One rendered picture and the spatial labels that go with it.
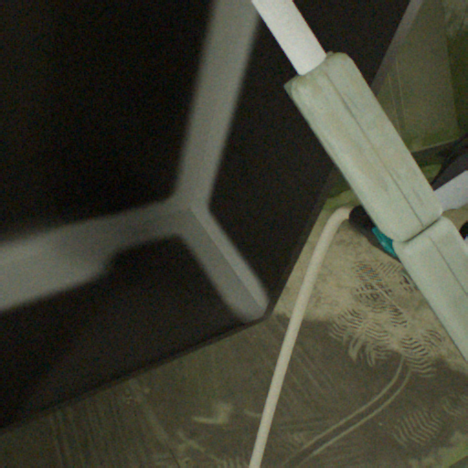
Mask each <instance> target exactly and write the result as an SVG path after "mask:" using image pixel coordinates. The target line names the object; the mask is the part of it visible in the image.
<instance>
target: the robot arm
mask: <svg viewBox="0 0 468 468"><path fill-rule="evenodd" d="M467 136H468V132H467V133H465V134H464V135H463V136H460V138H459V139H457V140H456V141H455V142H453V143H452V144H450V145H449V146H447V147H445V148H444V149H442V150H441V152H440V153H438V154H437V155H436V156H437V158H441V159H443V160H442V164H441V169H440V171H439V172H438V174H437V175H436V176H435V178H434V180H433V182H432V183H429V185H430V187H431V188H432V189H433V191H434V194H435V195H436V197H437V198H438V199H439V201H440V202H441V209H442V212H444V211H447V210H456V209H459V208H460V207H463V206H464V205H466V204H467V203H468V141H467V142H466V143H464V144H463V145H460V146H459V147H458V148H456V149H455V150H452V148H453V147H454V146H455V145H456V144H458V143H461V142H462V141H463V140H465V139H466V138H467ZM457 230H458V232H459V234H460V236H462V238H463V240H464V242H465V243H466V245H467V246H468V219H467V220H466V222H465V223H464V224H463V225H462V227H461V228H459V229H457Z"/></svg>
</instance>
